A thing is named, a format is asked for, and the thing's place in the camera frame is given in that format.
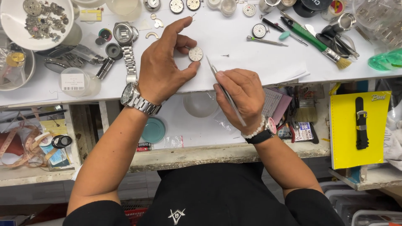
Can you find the person's right hand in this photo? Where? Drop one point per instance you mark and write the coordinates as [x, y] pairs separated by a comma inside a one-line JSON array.
[[245, 97]]

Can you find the person's left hand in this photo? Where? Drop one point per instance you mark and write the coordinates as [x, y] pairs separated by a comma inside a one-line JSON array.
[[158, 69]]

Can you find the silver tweezers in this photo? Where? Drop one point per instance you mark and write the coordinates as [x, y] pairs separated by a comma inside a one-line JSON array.
[[216, 77]]

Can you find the white round watch dial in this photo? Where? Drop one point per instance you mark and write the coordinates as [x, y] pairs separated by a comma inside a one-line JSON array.
[[196, 53]]

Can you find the white paper sheet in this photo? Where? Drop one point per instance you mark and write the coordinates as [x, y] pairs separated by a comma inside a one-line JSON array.
[[245, 69]]

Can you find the pink notepad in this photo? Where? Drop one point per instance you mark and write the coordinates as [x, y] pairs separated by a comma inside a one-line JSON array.
[[278, 105]]

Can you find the silver wristwatch on wrist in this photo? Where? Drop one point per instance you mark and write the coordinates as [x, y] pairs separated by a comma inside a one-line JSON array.
[[139, 99]]

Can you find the curved metal piece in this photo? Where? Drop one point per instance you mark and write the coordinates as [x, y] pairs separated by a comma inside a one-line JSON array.
[[152, 34]]

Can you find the clear plastic dome cover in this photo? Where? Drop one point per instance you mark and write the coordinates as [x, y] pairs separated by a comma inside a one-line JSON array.
[[199, 105]]

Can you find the small metal watch parts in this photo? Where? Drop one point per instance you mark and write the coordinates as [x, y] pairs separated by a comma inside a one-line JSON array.
[[158, 22]]

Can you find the dark grey round holder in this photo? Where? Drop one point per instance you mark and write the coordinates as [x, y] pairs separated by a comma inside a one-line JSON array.
[[113, 51]]

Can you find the silver screwdriver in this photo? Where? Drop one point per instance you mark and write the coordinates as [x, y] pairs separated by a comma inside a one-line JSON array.
[[267, 41]]

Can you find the teal round lid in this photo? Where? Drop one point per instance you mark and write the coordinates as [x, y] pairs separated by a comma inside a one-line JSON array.
[[153, 130]]

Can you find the wooden flat paintbrush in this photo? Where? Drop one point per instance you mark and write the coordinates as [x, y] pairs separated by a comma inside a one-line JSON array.
[[306, 111]]

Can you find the multicoloured round disc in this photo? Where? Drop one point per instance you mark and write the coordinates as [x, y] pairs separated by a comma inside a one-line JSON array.
[[105, 34]]

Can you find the silver watch case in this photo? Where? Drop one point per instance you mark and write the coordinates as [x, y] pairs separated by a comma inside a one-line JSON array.
[[152, 4]]

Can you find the grey watch movement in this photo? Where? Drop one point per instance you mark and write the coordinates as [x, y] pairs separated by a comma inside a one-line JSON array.
[[176, 6]]

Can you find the printed label card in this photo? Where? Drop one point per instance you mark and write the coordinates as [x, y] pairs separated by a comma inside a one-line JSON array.
[[303, 131]]

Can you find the white watch movement with crown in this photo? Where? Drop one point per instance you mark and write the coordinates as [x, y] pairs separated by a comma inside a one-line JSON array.
[[259, 31]]

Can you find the clear plastic cup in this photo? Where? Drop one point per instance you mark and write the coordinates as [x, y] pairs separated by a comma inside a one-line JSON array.
[[124, 8]]

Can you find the mint green putty lump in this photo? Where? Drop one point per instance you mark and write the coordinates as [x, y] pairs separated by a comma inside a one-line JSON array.
[[284, 35]]

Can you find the small clear zip bag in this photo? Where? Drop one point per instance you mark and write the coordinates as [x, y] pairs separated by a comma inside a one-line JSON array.
[[169, 142]]

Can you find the black and red batteries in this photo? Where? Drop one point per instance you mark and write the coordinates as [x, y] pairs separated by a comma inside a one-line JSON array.
[[143, 147]]

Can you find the clear round labelled container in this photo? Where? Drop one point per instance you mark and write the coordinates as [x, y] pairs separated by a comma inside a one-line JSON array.
[[73, 82]]

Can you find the yellow and white small box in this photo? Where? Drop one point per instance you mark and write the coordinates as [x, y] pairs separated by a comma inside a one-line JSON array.
[[90, 15]]

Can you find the patterned white watch dial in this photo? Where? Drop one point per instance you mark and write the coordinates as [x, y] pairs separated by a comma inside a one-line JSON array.
[[249, 9]]

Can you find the clear twin plastic cups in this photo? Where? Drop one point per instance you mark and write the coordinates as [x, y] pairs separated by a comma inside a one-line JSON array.
[[223, 7]]

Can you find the metal cups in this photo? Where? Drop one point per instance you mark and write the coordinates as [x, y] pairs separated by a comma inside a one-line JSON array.
[[276, 4]]

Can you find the person's black shirt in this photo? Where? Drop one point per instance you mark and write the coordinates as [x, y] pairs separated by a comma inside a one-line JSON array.
[[219, 197]]

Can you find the yellow card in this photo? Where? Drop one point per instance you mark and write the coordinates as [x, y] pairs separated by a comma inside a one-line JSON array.
[[345, 141]]

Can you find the black round cap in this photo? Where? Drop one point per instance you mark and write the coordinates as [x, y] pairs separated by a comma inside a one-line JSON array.
[[311, 8]]

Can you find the black eye loupe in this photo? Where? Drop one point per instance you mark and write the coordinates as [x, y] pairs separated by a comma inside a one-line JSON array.
[[61, 141]]

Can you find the silver loupe cylinder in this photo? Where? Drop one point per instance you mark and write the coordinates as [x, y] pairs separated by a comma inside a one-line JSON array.
[[344, 22]]

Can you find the white bowl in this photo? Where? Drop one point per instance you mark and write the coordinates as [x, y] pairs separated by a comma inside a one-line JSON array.
[[37, 40]]

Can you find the heap of watch parts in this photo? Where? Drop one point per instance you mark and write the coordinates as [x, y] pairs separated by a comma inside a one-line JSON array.
[[44, 20]]

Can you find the tape roll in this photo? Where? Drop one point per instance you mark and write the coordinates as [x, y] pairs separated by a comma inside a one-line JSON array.
[[336, 7]]

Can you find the plastic bag with gold dial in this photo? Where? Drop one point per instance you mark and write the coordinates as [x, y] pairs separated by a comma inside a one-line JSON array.
[[14, 62]]

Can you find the red plastic basket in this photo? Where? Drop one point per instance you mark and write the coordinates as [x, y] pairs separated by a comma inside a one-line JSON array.
[[135, 216]]

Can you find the pink measuring tape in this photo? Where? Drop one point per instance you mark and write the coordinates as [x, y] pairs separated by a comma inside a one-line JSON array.
[[28, 144]]

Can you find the clear plastic parts container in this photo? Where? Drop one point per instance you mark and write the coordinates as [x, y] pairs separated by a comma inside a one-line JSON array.
[[380, 22]]

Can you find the white cloth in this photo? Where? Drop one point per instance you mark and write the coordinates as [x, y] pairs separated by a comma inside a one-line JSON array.
[[394, 138]]

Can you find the white plastic crates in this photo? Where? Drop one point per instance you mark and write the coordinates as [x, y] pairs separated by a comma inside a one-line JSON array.
[[367, 204]]

